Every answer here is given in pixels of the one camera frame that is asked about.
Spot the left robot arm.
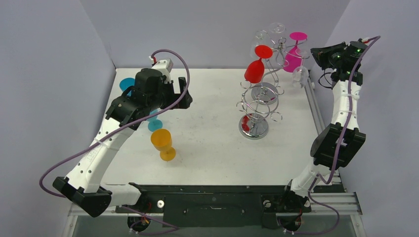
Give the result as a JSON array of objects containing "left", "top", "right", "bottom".
[{"left": 53, "top": 68, "right": 192, "bottom": 217}]

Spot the orange wine glass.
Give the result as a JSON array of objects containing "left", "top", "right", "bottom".
[{"left": 150, "top": 129, "right": 176, "bottom": 161}]

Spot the pink wine glass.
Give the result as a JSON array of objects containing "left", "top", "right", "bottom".
[{"left": 283, "top": 32, "right": 307, "bottom": 73}]

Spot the red wine glass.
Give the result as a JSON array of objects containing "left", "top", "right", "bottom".
[{"left": 244, "top": 45, "right": 273, "bottom": 83}]

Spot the chrome wine glass rack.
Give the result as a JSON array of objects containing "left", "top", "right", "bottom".
[{"left": 236, "top": 30, "right": 295, "bottom": 140}]

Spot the blue wine glass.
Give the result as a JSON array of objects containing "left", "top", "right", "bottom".
[
  {"left": 146, "top": 115, "right": 163, "bottom": 132},
  {"left": 119, "top": 78, "right": 135, "bottom": 92}
]

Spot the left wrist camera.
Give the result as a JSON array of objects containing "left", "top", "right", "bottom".
[{"left": 151, "top": 58, "right": 173, "bottom": 75}]

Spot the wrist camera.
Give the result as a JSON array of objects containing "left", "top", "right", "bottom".
[
  {"left": 151, "top": 58, "right": 173, "bottom": 75},
  {"left": 358, "top": 38, "right": 373, "bottom": 44}
]

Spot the clear glass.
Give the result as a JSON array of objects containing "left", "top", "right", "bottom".
[
  {"left": 292, "top": 48, "right": 310, "bottom": 88},
  {"left": 268, "top": 22, "right": 286, "bottom": 34}
]

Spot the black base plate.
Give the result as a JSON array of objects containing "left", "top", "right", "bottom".
[{"left": 116, "top": 185, "right": 311, "bottom": 229}]

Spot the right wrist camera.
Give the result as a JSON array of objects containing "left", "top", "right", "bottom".
[{"left": 358, "top": 38, "right": 373, "bottom": 44}]

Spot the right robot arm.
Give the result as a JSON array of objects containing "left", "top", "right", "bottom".
[{"left": 278, "top": 40, "right": 369, "bottom": 211}]

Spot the clear glass on rack top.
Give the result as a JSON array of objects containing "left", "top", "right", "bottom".
[{"left": 268, "top": 22, "right": 286, "bottom": 34}]

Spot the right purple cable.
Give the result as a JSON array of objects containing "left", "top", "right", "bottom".
[{"left": 288, "top": 35, "right": 381, "bottom": 236}]

